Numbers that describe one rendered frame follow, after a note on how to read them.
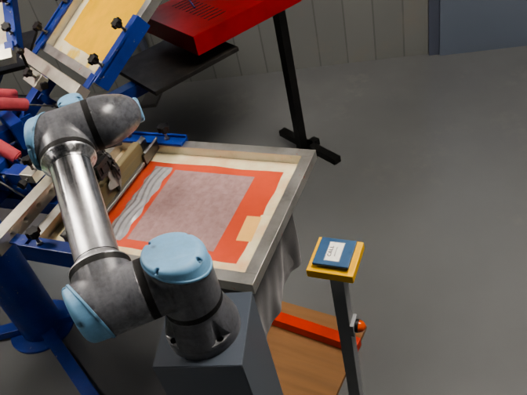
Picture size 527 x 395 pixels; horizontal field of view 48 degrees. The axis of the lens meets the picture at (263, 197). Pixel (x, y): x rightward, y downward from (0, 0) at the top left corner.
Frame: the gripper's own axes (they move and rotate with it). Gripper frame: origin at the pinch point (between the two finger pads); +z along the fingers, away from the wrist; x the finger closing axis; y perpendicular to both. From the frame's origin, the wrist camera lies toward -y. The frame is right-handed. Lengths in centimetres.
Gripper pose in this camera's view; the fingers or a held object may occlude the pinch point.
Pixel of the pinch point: (114, 186)
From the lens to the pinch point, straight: 200.4
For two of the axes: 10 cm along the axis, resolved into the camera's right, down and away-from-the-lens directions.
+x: 9.2, 0.9, -3.8
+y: -3.4, 6.6, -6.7
